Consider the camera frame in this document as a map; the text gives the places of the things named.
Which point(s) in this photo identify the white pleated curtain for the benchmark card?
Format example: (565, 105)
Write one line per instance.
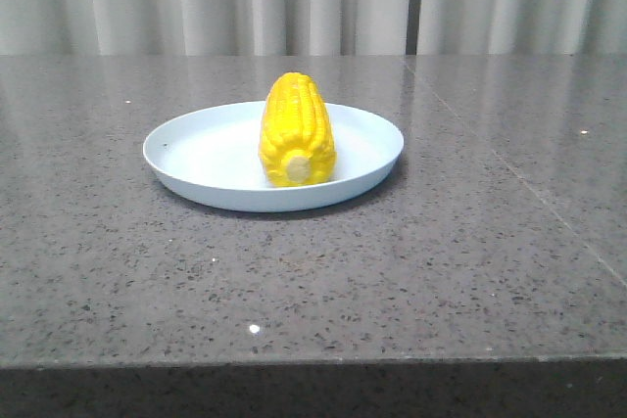
(312, 27)

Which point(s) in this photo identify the light blue round plate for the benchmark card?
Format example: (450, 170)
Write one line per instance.
(210, 157)

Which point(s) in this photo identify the yellow corn cob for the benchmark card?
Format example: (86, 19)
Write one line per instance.
(296, 144)

